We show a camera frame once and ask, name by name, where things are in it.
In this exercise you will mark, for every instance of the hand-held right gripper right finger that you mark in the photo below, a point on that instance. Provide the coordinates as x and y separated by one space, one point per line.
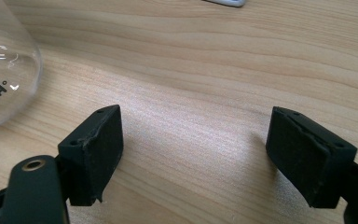
304 155

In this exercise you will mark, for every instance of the clear glass flask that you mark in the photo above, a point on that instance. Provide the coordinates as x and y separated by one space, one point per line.
3 68

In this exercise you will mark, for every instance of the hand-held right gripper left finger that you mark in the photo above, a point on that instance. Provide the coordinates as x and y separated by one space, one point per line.
93 155

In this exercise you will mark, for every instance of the silver flat device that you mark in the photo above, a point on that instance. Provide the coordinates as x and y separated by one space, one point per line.
230 2

